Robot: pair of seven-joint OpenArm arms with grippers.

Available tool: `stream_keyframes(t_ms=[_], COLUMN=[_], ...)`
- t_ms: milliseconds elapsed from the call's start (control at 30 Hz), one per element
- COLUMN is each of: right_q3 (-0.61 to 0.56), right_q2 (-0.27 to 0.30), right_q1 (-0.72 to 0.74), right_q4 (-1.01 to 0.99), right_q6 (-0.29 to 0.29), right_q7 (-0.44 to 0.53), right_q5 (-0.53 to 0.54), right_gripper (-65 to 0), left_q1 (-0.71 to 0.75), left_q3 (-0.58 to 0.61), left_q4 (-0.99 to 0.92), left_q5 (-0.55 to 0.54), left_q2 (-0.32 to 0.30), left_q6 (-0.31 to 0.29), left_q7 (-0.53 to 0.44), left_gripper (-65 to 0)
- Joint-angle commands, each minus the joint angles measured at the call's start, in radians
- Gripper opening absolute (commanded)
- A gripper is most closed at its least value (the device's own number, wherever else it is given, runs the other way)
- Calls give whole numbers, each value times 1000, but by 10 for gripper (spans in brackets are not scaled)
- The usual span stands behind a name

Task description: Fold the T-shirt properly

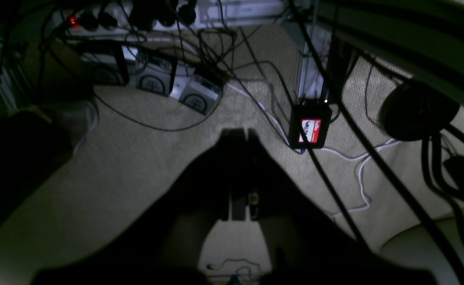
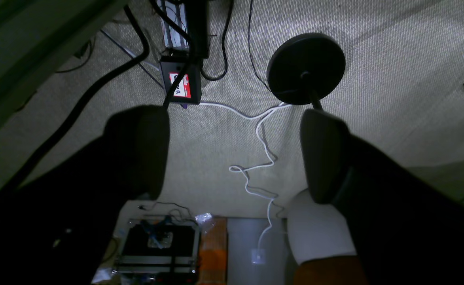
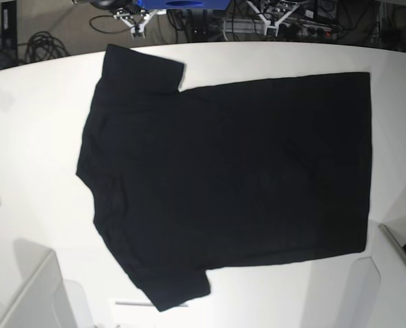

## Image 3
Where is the white power strip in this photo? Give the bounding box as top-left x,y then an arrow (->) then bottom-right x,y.
221,18 -> 338,40

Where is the white table divider panel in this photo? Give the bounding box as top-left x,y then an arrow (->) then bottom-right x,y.
0,249 -> 78,328

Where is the black T-shirt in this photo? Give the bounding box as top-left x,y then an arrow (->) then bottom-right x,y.
77,45 -> 373,311

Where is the white slotted tray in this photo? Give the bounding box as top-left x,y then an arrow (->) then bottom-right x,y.
109,299 -> 157,327

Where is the coiled black cable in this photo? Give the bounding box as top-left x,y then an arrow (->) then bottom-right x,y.
23,30 -> 69,64

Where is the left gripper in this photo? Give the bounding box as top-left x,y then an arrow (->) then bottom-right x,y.
247,1 -> 292,36

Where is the black panel on floor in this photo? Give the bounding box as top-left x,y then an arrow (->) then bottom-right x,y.
1,1 -> 18,54

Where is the blue box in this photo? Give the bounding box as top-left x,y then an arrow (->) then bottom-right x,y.
135,0 -> 230,10

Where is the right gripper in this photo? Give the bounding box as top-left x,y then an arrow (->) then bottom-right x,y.
113,9 -> 155,38

